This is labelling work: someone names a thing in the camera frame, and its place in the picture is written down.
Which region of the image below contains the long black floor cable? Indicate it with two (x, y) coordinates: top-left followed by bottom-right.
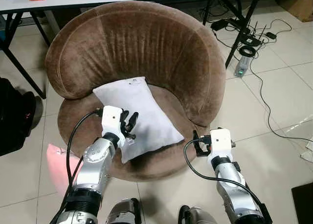
(249, 63), (313, 142)

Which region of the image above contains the black power adapter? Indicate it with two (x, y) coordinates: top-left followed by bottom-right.
(211, 20), (230, 31)

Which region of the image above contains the black table leg frame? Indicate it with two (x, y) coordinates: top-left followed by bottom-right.
(203, 0), (262, 68)
(0, 11), (49, 100)

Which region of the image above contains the black bag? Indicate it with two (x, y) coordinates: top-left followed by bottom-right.
(0, 77), (37, 156)

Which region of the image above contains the white crumpled cloth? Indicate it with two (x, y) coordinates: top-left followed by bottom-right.
(301, 136), (313, 163)

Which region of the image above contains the cardboard box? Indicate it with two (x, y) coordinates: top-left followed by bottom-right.
(276, 0), (313, 22)

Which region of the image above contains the silver right robot leg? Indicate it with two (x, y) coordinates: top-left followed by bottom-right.
(179, 205), (218, 224)

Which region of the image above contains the grey power strip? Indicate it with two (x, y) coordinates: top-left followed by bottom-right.
(235, 55), (252, 78)

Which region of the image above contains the silver robot leg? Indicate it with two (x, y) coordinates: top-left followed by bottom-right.
(105, 199), (142, 224)
(179, 205), (218, 224)

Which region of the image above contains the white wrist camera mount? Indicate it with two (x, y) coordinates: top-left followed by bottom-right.
(101, 106), (127, 146)
(209, 129), (231, 158)

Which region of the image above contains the black router with antennas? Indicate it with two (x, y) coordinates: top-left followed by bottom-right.
(242, 21), (268, 46)

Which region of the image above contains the silver left robot leg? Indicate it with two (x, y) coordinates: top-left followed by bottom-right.
(105, 199), (142, 224)

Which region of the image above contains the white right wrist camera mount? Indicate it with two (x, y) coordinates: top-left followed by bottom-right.
(209, 129), (231, 158)

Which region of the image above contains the black floor mat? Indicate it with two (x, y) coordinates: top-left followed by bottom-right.
(292, 182), (313, 224)

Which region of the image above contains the grey Little Bear pillow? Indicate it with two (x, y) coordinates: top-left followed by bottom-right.
(92, 76), (185, 164)

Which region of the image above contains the brown round velvet sofa chair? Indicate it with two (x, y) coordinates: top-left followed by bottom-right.
(45, 0), (227, 181)

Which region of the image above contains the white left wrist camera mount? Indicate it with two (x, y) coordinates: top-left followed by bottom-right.
(101, 106), (127, 146)

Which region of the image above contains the coiled black cable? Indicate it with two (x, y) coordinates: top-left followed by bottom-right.
(238, 45), (258, 59)

